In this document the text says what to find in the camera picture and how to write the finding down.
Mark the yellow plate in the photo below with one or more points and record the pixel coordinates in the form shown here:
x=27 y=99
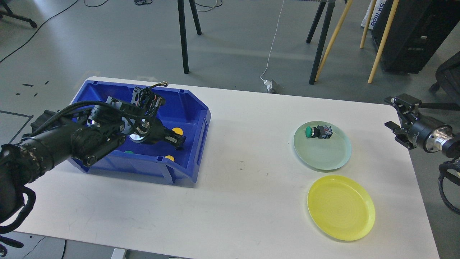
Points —
x=341 y=208

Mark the yellow push button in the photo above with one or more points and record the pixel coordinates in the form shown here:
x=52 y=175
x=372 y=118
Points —
x=178 y=133

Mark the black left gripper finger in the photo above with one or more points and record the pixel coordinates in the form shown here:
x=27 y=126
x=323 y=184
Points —
x=177 y=143
x=171 y=135

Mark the white power adapter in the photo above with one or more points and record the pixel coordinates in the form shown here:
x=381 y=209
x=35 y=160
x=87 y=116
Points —
x=271 y=86

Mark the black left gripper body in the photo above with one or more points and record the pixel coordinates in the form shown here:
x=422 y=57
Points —
x=150 y=131

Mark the black stand foot top left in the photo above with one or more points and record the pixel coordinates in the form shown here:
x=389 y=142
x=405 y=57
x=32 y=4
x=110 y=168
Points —
x=7 y=12

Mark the black cabinet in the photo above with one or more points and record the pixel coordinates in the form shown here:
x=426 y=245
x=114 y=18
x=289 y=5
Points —
x=418 y=29

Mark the black office chair base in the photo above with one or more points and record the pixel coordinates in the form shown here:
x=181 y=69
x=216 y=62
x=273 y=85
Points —
x=448 y=78

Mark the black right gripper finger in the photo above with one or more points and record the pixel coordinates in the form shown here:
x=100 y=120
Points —
x=401 y=135
x=406 y=106

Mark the blue plastic storage bin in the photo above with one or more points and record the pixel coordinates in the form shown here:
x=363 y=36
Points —
x=182 y=109

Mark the light green plate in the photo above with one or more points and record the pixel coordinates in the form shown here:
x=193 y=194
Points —
x=322 y=155

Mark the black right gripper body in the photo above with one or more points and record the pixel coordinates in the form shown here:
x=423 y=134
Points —
x=431 y=135

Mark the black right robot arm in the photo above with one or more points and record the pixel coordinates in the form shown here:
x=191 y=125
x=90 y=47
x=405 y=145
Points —
x=447 y=170

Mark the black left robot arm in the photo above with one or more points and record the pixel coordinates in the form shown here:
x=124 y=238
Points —
x=86 y=131

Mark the black tripod leg left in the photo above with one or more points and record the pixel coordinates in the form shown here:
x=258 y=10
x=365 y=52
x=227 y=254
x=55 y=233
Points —
x=182 y=29

